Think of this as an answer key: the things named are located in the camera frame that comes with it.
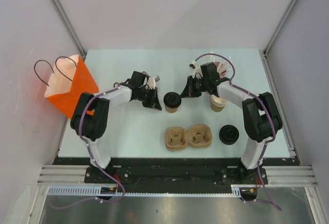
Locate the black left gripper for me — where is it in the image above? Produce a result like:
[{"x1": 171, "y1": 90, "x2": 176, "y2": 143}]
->
[{"x1": 138, "y1": 87, "x2": 162, "y2": 110}]

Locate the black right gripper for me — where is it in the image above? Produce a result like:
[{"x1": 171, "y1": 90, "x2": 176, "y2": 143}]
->
[{"x1": 180, "y1": 76, "x2": 209, "y2": 99}]

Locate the brown pulp cup carrier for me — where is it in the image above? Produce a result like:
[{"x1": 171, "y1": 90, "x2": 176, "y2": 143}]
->
[{"x1": 164, "y1": 124, "x2": 212, "y2": 152}]

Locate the orange paper takeout bag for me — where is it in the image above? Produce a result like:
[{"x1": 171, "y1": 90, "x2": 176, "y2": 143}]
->
[{"x1": 39, "y1": 54, "x2": 99, "y2": 119}]

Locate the brown paper coffee cup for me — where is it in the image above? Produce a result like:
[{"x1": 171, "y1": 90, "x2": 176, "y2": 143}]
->
[{"x1": 165, "y1": 104, "x2": 179, "y2": 114}]

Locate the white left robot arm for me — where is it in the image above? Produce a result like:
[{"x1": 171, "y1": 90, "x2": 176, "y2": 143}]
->
[{"x1": 70, "y1": 71, "x2": 162, "y2": 183}]

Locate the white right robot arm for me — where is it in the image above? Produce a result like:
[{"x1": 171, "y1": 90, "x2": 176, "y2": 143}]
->
[{"x1": 181, "y1": 62, "x2": 283, "y2": 183}]

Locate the stack of brown paper cups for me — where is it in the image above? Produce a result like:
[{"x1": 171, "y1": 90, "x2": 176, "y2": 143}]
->
[{"x1": 210, "y1": 95, "x2": 228, "y2": 113}]

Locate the pink straw holder cup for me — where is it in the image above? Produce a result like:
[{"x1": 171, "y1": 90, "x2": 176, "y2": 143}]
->
[{"x1": 214, "y1": 60, "x2": 230, "y2": 78}]

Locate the stack of black lids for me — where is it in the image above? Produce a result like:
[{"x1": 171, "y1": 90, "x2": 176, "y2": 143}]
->
[{"x1": 218, "y1": 124, "x2": 240, "y2": 145}]

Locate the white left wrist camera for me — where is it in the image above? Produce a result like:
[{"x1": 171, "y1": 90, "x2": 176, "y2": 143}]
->
[{"x1": 147, "y1": 75, "x2": 160, "y2": 89}]

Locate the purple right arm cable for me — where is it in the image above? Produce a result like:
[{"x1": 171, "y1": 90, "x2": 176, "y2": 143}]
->
[{"x1": 192, "y1": 53, "x2": 282, "y2": 212}]

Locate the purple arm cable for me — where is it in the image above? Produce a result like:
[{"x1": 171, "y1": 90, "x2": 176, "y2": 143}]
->
[
  {"x1": 48, "y1": 81, "x2": 126, "y2": 208},
  {"x1": 192, "y1": 53, "x2": 282, "y2": 212}
]

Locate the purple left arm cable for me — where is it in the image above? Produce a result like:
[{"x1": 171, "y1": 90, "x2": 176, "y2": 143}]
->
[{"x1": 48, "y1": 81, "x2": 126, "y2": 208}]

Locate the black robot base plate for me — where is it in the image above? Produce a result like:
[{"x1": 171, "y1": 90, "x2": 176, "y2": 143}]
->
[{"x1": 85, "y1": 158, "x2": 268, "y2": 185}]

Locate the grey slotted cable duct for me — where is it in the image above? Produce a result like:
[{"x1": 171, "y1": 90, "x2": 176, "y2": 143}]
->
[{"x1": 47, "y1": 185, "x2": 242, "y2": 198}]

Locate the aluminium frame post left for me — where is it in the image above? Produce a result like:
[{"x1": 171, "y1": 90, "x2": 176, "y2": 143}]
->
[{"x1": 50, "y1": 0, "x2": 87, "y2": 59}]

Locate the aluminium frame post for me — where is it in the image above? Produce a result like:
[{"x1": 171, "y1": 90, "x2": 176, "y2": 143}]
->
[
  {"x1": 263, "y1": 0, "x2": 300, "y2": 57},
  {"x1": 50, "y1": 0, "x2": 87, "y2": 59}
]

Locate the aluminium frame post right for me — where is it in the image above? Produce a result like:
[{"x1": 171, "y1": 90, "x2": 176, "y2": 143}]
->
[{"x1": 263, "y1": 0, "x2": 300, "y2": 57}]

